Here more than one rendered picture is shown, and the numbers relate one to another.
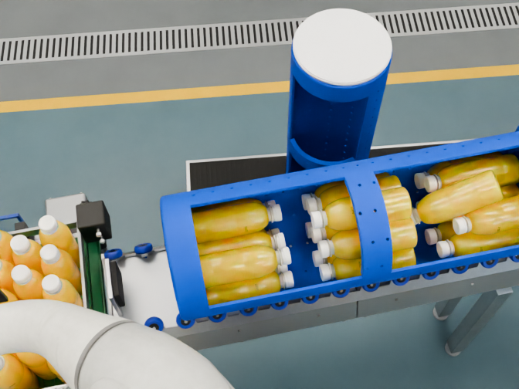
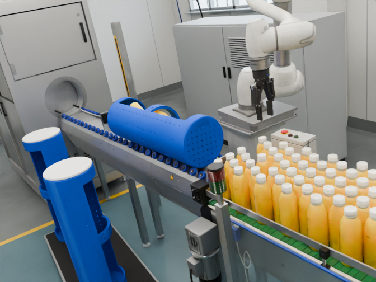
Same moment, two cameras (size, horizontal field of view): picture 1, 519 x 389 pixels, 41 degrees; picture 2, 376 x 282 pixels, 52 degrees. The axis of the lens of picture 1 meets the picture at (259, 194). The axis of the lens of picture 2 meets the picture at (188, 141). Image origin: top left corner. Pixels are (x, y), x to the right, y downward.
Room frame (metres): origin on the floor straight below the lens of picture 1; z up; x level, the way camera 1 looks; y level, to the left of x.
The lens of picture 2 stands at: (1.46, 1.88, 1.87)
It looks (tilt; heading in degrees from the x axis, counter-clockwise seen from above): 22 degrees down; 246
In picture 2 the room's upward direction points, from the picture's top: 10 degrees counter-clockwise
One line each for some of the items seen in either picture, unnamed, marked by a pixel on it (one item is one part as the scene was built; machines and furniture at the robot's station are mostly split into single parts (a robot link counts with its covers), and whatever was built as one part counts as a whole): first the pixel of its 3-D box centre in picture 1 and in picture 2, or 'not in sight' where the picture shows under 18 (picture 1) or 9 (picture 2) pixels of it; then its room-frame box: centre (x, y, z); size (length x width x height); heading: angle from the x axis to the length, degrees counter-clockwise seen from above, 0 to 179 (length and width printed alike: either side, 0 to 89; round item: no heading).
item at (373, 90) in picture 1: (330, 134); (88, 231); (1.30, -0.24, 0.59); 0.28 x 0.28 x 0.88
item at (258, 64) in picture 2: not in sight; (259, 62); (0.45, 0.50, 1.50); 0.09 x 0.09 x 0.06
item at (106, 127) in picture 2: not in sight; (108, 121); (0.85, -0.97, 1.00); 0.10 x 0.04 x 0.15; 10
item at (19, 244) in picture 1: (19, 244); (234, 162); (0.67, 0.55, 1.11); 0.04 x 0.04 x 0.02
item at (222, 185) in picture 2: not in sight; (217, 183); (0.89, 0.78, 1.18); 0.06 x 0.06 x 0.05
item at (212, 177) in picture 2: not in sight; (216, 173); (0.89, 0.78, 1.23); 0.06 x 0.06 x 0.04
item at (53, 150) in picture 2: not in sight; (59, 186); (1.34, -1.06, 0.59); 0.28 x 0.28 x 0.88
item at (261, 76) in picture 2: not in sight; (261, 78); (0.45, 0.50, 1.43); 0.08 x 0.07 x 0.09; 10
